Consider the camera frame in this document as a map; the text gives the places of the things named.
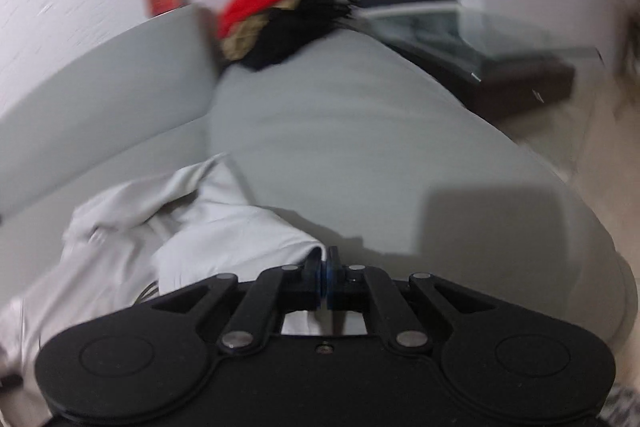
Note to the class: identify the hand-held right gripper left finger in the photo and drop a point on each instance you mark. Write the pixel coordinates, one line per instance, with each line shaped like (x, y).
(314, 279)

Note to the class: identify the grey sofa back cushion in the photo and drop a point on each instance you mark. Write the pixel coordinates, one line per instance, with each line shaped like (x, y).
(110, 97)

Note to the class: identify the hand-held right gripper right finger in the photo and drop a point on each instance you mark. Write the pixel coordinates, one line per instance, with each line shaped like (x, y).
(334, 279)

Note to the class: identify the grey sofa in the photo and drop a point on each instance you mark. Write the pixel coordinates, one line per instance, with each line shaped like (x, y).
(350, 147)

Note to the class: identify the dark glass-top table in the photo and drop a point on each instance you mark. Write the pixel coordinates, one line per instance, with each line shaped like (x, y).
(480, 52)

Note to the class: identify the tan cloth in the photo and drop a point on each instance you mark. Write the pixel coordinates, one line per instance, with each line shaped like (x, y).
(250, 34)

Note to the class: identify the white garment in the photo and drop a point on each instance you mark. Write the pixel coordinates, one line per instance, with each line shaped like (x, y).
(210, 227)

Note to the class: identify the black cloth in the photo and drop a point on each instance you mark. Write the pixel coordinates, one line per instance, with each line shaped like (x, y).
(295, 27)

